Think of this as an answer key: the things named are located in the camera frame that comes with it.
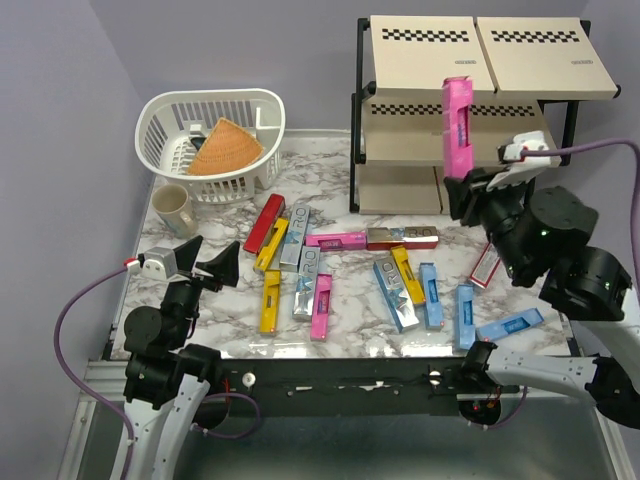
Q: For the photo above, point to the light blue toothpaste box corner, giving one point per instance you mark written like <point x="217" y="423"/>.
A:
<point x="510" y="325"/>

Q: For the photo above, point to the orange woven fan mat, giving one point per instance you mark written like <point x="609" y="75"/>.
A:
<point x="228" y="148"/>

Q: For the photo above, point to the yellow toothpaste box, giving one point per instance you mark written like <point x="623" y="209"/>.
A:
<point x="413" y="286"/>
<point x="270" y="302"/>
<point x="268" y="252"/>

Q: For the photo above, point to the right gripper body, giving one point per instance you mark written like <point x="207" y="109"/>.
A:
<point x="500" y="208"/>

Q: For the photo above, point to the yellow toothpaste box centre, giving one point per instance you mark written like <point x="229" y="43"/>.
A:
<point x="413" y="286"/>

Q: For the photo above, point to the light blue toothpaste box right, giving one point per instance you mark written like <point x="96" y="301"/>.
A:
<point x="464" y="327"/>

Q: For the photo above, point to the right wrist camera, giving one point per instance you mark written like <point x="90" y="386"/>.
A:
<point x="523" y="158"/>

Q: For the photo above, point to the red white toothpaste box right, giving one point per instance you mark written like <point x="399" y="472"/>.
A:
<point x="485" y="267"/>

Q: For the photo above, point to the silver red toothpaste box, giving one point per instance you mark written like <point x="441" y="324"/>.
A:
<point x="410" y="237"/>

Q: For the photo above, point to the red toothpaste box left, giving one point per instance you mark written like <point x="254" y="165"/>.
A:
<point x="261" y="230"/>

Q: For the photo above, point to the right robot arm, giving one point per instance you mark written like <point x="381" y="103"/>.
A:
<point x="546" y="238"/>

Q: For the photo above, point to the yellow toothpaste box upper left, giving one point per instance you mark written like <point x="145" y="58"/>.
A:
<point x="268" y="252"/>

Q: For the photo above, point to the black item in basket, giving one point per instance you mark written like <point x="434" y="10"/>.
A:
<point x="197" y="136"/>

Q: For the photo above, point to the beige ceramic mug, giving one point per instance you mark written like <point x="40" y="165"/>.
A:
<point x="172" y="203"/>

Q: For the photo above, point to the yellow toothpaste box lower left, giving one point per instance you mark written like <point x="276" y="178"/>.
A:
<point x="270" y="302"/>

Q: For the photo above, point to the light blue toothpaste box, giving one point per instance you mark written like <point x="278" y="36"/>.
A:
<point x="464" y="327"/>
<point x="434" y="318"/>

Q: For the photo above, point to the black three-tier shelf rack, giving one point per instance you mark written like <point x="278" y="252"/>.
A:
<point x="517" y="66"/>

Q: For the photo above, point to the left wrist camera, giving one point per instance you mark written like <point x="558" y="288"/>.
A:
<point x="158" y="263"/>

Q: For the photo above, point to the light blue toothpaste box centre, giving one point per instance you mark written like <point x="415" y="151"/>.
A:
<point x="434" y="318"/>

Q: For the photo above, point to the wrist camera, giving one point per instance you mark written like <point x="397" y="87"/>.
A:
<point x="523" y="158"/>
<point x="158" y="263"/>

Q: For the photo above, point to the pink toothpaste box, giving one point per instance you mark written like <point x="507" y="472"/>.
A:
<point x="457" y="99"/>
<point x="321" y="311"/>

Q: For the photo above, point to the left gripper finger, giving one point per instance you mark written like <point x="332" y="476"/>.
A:
<point x="224" y="268"/>
<point x="186" y="254"/>

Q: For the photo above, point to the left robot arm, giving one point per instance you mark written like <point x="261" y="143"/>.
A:
<point x="167" y="376"/>

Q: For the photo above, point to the silver blue toothpaste box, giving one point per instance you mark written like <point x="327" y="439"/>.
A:
<point x="306" y="283"/>
<point x="294" y="237"/>
<point x="395" y="294"/>

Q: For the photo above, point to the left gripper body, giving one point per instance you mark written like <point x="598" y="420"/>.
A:
<point x="197" y="284"/>

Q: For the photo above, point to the pink toothpaste box horizontal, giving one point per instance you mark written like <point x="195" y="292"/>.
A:
<point x="337" y="241"/>

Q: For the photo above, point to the white plastic basket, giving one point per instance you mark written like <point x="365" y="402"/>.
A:
<point x="169" y="121"/>

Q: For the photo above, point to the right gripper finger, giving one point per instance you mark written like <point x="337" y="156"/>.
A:
<point x="458" y="196"/>
<point x="478" y="179"/>

